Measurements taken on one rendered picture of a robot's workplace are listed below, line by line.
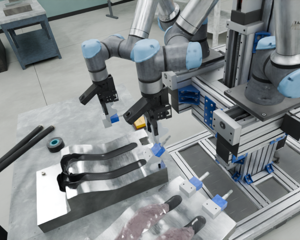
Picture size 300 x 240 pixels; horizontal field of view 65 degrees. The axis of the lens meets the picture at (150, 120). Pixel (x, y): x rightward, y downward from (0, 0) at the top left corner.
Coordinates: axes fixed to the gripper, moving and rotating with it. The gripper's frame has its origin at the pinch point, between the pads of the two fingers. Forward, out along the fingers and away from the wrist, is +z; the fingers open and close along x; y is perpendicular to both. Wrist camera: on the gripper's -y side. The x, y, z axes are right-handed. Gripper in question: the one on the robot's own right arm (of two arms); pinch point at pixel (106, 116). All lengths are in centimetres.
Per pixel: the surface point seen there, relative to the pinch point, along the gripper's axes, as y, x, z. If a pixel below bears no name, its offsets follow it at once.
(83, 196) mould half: -17.9, -36.0, 3.4
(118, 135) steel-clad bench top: 3.6, 1.7, 15.0
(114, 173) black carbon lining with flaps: -5.3, -28.1, 7.0
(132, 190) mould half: -0.8, -36.0, 11.1
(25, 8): -50, 361, 10
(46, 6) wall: -23, 626, 61
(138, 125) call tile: 14.3, -0.4, 11.4
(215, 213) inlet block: 20, -59, 7
